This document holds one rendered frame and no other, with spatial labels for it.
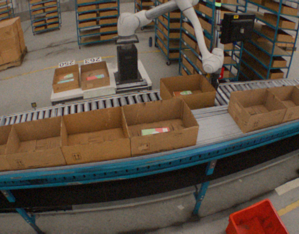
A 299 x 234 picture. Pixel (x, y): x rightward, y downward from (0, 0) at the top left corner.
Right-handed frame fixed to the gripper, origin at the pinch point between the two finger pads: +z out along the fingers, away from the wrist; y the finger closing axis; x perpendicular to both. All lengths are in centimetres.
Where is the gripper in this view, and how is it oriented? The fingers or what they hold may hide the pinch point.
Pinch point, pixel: (213, 92)
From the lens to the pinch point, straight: 209.1
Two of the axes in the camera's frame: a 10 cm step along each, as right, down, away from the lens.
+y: -2.4, -6.0, 7.7
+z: 0.0, 7.9, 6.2
